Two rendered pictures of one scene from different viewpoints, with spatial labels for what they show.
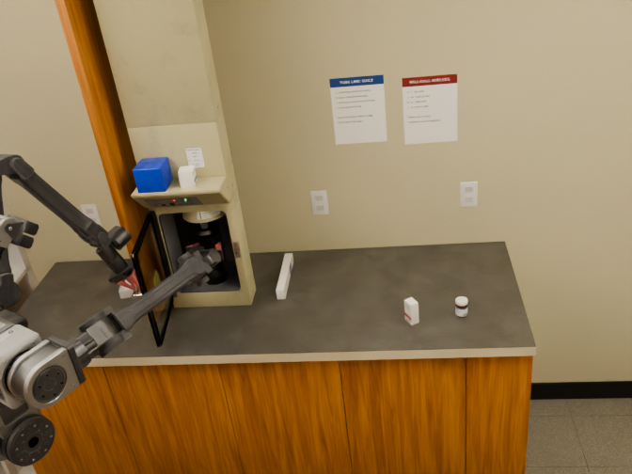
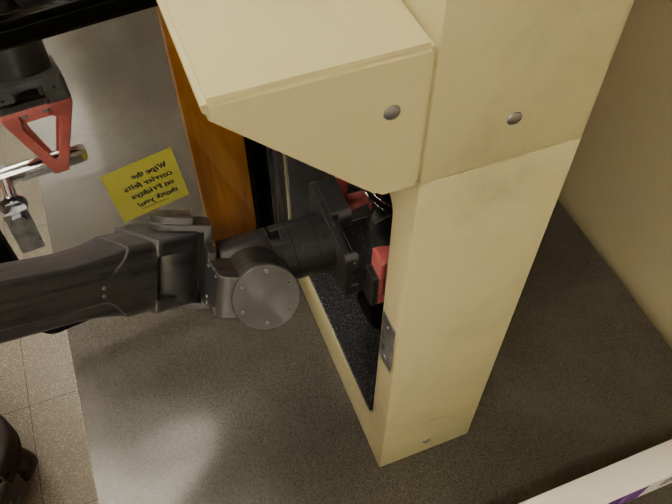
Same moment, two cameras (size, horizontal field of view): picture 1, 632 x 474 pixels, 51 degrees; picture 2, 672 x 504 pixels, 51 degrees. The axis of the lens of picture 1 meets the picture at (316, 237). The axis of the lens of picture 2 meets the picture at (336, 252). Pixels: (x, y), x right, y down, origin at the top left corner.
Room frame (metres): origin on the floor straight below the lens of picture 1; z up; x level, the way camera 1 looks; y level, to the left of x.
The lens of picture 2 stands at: (2.01, 0.07, 1.72)
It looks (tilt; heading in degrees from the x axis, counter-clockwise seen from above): 54 degrees down; 60
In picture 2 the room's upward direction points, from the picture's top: straight up
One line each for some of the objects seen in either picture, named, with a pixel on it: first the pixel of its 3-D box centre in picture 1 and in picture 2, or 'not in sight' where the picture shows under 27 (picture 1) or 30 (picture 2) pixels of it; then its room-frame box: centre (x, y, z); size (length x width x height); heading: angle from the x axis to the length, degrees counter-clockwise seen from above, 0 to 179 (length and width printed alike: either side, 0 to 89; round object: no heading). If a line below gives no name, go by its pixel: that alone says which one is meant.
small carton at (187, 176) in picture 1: (187, 176); not in sight; (2.15, 0.42, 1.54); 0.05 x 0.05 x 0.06; 87
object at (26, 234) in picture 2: not in sight; (23, 228); (1.96, 0.59, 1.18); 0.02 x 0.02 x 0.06; 88
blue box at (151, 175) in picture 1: (152, 175); not in sight; (2.17, 0.54, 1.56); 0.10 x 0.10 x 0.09; 81
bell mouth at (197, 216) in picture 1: (203, 205); not in sight; (2.31, 0.41, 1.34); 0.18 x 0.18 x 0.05
